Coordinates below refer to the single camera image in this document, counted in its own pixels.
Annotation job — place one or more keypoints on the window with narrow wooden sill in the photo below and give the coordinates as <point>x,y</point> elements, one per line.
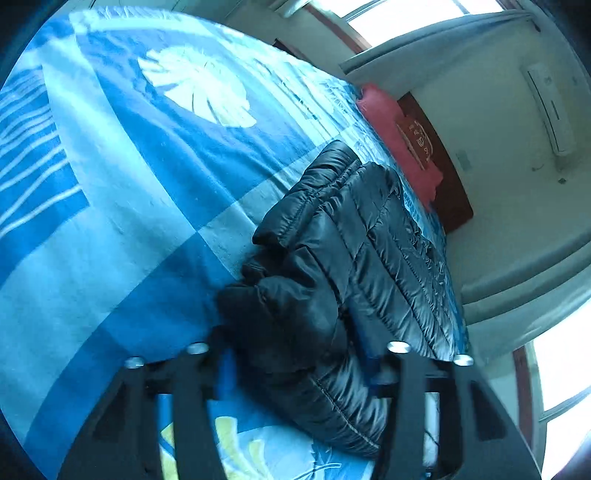
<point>392,14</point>

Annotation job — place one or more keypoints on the bed with blue patterned sheet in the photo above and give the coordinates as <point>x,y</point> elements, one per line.
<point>138,184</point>

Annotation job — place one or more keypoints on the window with wide wooden sill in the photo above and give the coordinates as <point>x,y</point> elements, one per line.
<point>563,369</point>

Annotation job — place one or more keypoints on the black puffer jacket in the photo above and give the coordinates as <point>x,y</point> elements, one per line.
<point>346,258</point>

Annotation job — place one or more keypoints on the wooden nightstand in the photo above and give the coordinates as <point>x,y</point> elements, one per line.
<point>284,46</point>

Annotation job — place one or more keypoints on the wooden headboard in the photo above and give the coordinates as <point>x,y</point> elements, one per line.
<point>455,203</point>

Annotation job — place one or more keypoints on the pale curtain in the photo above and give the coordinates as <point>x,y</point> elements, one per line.
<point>438,50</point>

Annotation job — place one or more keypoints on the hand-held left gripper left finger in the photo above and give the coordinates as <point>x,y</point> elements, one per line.
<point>227,378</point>

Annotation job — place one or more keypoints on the white wall switch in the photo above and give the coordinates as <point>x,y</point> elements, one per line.
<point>463,160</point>

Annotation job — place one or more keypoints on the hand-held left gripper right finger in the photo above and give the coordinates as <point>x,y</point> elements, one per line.
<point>401,392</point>

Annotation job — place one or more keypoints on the red pillow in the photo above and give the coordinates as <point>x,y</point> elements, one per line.
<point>383,120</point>

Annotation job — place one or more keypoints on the brown printed cushion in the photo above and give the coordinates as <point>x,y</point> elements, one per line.
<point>415,143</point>

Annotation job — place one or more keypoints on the white air conditioner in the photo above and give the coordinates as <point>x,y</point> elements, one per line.
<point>549,106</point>

